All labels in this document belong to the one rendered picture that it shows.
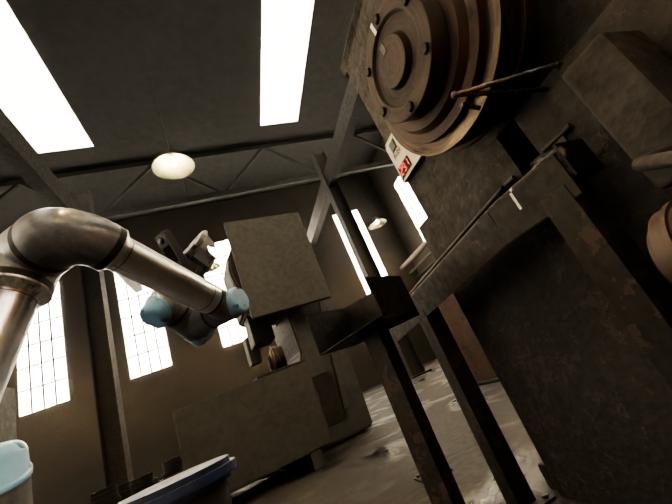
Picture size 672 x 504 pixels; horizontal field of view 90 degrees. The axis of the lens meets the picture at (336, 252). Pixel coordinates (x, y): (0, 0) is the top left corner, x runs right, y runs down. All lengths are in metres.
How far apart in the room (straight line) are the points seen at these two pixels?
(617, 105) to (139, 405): 10.82
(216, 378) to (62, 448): 3.69
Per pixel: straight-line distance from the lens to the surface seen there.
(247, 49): 8.85
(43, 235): 0.75
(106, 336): 7.65
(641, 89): 0.66
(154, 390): 10.85
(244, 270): 3.28
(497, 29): 0.82
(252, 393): 2.83
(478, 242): 0.88
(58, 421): 11.52
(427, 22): 0.84
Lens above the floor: 0.49
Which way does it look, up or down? 20 degrees up
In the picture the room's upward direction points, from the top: 23 degrees counter-clockwise
